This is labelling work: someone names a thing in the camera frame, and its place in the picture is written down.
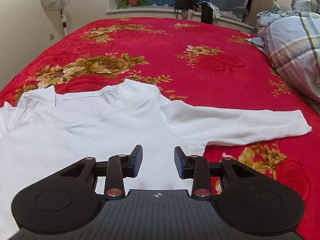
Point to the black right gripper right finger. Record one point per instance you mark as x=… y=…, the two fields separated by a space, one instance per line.
x=200 y=170

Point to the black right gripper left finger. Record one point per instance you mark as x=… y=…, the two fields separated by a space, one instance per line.
x=114 y=170

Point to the white long-sleeve shirt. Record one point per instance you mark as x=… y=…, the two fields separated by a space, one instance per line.
x=47 y=131

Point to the red floral bed blanket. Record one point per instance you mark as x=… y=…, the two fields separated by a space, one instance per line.
x=200 y=65

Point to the plaid grey quilt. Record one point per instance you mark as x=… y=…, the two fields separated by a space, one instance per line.
x=291 y=41

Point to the black bag on sill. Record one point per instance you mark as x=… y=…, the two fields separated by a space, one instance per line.
x=185 y=5

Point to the clear plastic storage bin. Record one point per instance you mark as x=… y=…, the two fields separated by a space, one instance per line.
x=232 y=9

